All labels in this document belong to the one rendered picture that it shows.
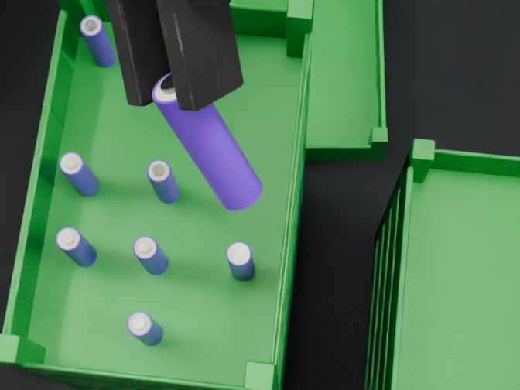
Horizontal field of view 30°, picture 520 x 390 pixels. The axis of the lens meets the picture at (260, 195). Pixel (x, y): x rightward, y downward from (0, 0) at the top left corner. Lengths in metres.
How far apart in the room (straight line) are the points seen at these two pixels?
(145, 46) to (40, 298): 0.45
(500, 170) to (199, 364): 0.37
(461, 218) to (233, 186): 0.59
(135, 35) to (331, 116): 0.97
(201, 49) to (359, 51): 1.01
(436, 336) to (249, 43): 0.33
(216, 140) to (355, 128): 0.95
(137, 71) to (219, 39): 0.03
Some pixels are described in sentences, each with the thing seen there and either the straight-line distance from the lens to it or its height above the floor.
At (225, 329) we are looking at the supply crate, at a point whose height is 0.48.
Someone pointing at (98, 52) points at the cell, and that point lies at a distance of 0.80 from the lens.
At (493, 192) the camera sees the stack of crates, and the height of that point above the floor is 0.32.
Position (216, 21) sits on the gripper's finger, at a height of 0.92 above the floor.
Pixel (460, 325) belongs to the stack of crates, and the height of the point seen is 0.32.
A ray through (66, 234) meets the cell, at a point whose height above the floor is 0.55.
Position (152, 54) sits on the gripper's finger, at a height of 0.91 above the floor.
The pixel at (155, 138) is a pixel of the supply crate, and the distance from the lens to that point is 0.80.
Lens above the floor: 1.24
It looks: 75 degrees down
